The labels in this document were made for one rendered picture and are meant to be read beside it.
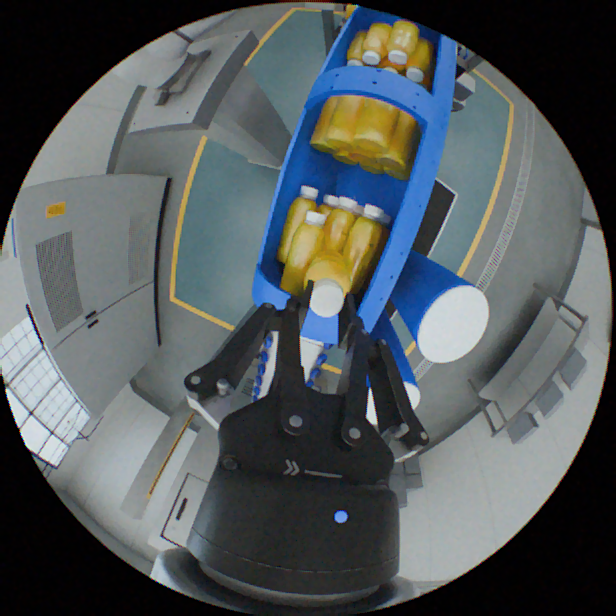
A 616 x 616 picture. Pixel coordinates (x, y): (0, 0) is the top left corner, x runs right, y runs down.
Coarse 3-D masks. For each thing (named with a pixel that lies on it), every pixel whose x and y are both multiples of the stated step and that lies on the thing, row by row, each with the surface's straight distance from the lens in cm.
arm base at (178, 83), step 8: (192, 56) 79; (200, 56) 79; (184, 64) 75; (192, 64) 77; (200, 64) 78; (176, 72) 74; (184, 72) 75; (192, 72) 76; (168, 80) 75; (176, 80) 75; (184, 80) 75; (160, 88) 78; (168, 88) 77; (176, 88) 75; (184, 88) 73; (152, 96) 86; (160, 96) 77; (160, 104) 78
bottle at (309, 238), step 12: (300, 228) 39; (312, 228) 38; (300, 240) 38; (312, 240) 38; (324, 240) 40; (288, 252) 41; (300, 252) 38; (312, 252) 38; (288, 264) 40; (300, 264) 39; (288, 276) 40; (300, 276) 39; (288, 288) 41; (300, 288) 40
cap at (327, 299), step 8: (320, 288) 22; (328, 288) 22; (336, 288) 22; (312, 296) 22; (320, 296) 22; (328, 296) 22; (336, 296) 22; (312, 304) 22; (320, 304) 22; (328, 304) 22; (336, 304) 22; (320, 312) 23; (328, 312) 23; (336, 312) 23
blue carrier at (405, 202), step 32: (352, 32) 76; (448, 64) 53; (320, 96) 39; (384, 96) 34; (416, 96) 37; (448, 96) 47; (288, 160) 40; (320, 160) 53; (416, 160) 33; (288, 192) 46; (320, 192) 53; (352, 192) 55; (384, 192) 54; (416, 192) 32; (416, 224) 35; (384, 256) 30; (256, 288) 37; (384, 288) 33; (320, 320) 31
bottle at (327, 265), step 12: (324, 252) 35; (336, 252) 37; (312, 264) 29; (324, 264) 26; (336, 264) 27; (312, 276) 25; (324, 276) 24; (336, 276) 24; (348, 276) 27; (348, 288) 26
